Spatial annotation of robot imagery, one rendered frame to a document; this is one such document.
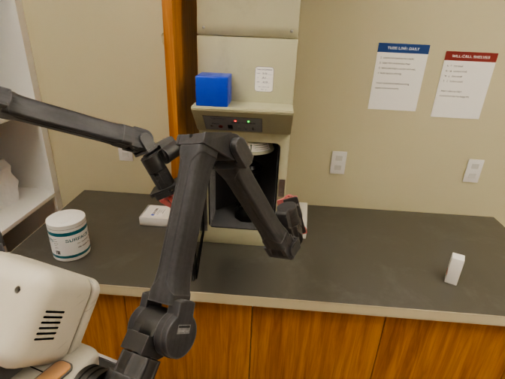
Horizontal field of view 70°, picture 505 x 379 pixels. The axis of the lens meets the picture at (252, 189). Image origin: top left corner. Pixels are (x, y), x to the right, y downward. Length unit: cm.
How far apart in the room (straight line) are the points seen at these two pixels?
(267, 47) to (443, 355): 121
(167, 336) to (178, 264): 12
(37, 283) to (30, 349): 10
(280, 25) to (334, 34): 49
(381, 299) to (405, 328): 15
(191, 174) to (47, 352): 37
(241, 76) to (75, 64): 90
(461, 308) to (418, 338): 18
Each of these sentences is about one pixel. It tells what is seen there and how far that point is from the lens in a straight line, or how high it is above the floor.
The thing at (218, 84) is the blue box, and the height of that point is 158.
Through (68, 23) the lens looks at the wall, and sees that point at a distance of 190.
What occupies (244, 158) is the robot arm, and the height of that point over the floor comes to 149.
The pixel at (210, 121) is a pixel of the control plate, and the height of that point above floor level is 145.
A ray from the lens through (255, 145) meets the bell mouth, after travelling 132.
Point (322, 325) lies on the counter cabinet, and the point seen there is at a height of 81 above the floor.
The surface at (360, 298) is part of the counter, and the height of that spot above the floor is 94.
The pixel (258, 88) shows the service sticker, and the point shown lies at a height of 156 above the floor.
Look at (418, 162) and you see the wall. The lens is 189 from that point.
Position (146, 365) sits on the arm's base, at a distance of 68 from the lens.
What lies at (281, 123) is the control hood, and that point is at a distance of 119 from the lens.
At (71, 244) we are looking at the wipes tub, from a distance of 146.
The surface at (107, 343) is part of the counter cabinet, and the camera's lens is 158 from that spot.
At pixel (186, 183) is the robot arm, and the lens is 70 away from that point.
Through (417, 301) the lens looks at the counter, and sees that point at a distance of 136.
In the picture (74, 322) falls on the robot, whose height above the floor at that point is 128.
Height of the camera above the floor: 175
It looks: 25 degrees down
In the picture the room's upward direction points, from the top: 2 degrees clockwise
